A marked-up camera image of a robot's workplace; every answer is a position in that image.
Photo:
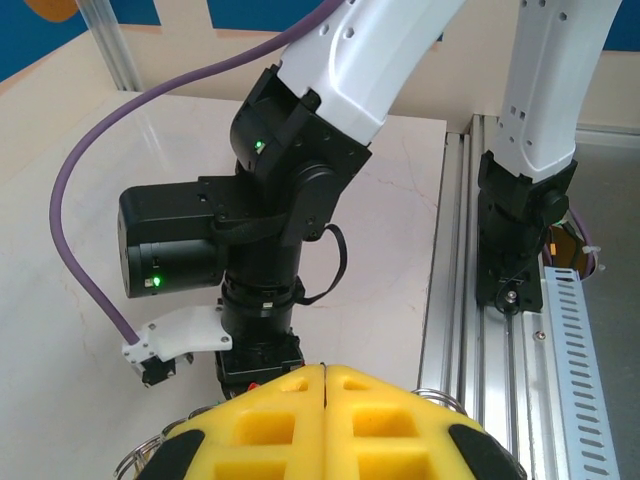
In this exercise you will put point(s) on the silver key plate with rings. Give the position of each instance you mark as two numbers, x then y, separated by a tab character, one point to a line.
442	395

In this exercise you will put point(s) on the aluminium corner post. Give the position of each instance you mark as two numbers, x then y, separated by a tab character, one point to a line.
111	45

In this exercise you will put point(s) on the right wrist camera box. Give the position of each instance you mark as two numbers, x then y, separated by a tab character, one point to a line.
185	332

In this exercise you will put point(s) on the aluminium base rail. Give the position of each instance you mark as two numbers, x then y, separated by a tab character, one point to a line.
500	400

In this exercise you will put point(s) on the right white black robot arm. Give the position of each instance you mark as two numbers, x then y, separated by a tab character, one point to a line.
360	60

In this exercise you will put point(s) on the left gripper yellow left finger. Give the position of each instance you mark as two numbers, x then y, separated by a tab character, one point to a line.
220	440

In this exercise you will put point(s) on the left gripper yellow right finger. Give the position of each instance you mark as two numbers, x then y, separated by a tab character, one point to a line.
435	440

